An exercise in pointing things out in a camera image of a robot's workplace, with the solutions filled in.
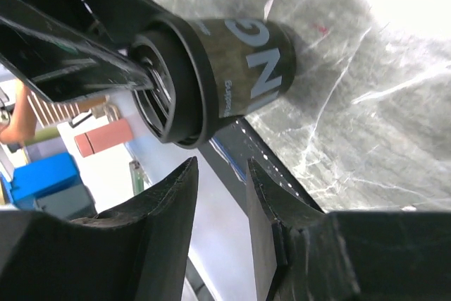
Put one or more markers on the blue plastic bin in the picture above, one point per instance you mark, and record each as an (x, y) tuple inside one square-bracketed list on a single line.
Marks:
[(52, 185)]

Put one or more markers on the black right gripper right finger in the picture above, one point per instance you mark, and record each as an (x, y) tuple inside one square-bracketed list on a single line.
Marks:
[(300, 253)]

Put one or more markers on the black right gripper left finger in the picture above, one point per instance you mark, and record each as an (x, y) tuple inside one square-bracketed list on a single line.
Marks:
[(136, 250)]

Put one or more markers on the red brown box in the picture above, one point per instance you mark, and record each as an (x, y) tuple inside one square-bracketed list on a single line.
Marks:
[(104, 137)]

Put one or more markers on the black takeout coffee cup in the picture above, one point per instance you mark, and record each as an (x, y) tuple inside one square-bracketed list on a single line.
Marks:
[(253, 62)]

